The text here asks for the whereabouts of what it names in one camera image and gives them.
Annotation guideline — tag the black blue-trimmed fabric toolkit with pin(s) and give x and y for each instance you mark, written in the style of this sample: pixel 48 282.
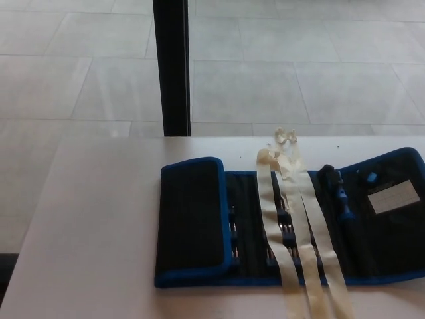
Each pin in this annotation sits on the black blue-trimmed fabric toolkit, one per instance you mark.
pixel 191 216

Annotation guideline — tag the wide beige masking tape strip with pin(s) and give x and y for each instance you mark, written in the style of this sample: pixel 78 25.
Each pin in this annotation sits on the wide beige masking tape strip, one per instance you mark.
pixel 270 206

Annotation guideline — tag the black vertical pole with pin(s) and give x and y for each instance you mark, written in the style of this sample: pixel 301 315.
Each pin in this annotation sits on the black vertical pole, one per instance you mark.
pixel 172 66

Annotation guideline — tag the narrow beige masking tape strip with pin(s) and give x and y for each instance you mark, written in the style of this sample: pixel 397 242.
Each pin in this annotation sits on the narrow beige masking tape strip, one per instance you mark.
pixel 323 229

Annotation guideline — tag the small blue bit adapter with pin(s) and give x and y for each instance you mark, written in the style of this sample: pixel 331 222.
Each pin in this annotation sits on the small blue bit adapter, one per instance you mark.
pixel 371 176

